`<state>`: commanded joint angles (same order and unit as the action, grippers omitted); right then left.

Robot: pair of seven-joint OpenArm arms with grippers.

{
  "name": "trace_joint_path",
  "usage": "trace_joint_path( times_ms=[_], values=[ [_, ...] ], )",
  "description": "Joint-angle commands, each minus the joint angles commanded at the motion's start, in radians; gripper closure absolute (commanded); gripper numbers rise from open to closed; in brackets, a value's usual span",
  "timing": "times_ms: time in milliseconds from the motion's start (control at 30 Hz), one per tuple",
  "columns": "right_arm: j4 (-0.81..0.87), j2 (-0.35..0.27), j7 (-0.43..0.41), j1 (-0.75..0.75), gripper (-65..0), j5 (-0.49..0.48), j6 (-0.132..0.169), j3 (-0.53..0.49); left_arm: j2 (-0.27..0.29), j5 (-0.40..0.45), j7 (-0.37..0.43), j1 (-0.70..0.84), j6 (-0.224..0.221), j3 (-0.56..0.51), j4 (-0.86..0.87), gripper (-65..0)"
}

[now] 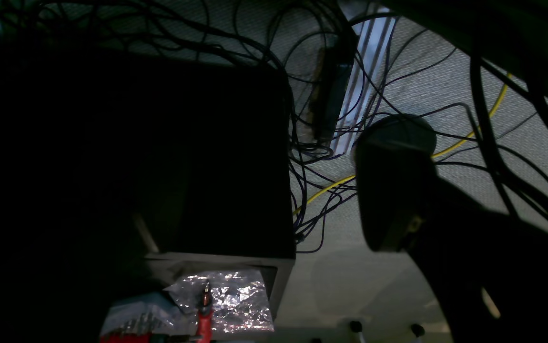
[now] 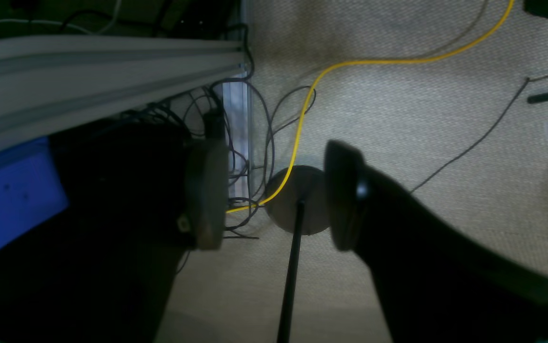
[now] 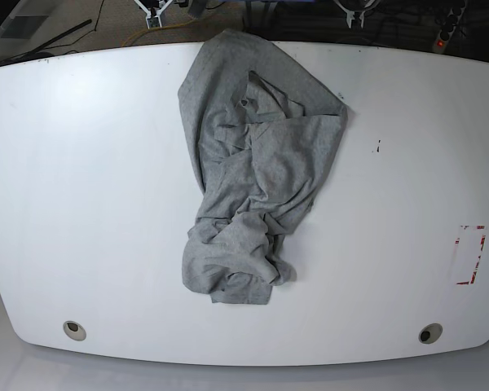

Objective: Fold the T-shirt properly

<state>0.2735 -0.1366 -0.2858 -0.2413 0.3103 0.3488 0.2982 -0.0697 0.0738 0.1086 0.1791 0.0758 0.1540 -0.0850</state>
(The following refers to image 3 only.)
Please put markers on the red tape rectangle marking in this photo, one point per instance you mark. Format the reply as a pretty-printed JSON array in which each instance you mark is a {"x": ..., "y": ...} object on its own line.
[{"x": 468, "y": 254}]

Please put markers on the left table cable grommet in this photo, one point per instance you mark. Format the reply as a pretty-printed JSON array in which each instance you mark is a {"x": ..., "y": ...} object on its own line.
[{"x": 74, "y": 331}]

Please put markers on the right table cable grommet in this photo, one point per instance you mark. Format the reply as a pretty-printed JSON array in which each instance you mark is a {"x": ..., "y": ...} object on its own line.
[{"x": 430, "y": 333}]

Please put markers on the table cable grommet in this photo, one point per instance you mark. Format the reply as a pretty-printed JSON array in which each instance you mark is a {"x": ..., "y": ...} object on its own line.
[
  {"x": 74, "y": 331},
  {"x": 430, "y": 333}
]

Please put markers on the grey T-shirt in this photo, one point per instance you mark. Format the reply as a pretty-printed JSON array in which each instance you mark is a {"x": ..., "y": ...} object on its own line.
[{"x": 262, "y": 134}]

